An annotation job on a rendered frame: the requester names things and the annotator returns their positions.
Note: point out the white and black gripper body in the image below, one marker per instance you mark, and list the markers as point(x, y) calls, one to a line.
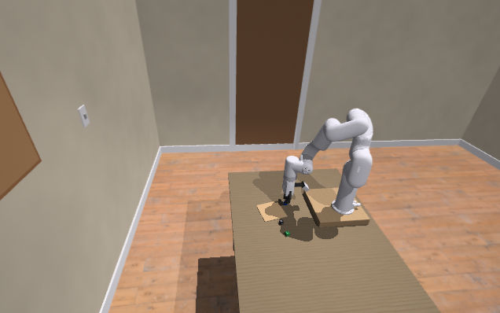
point(288, 186)

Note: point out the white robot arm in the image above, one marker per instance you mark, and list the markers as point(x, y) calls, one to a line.
point(358, 127)

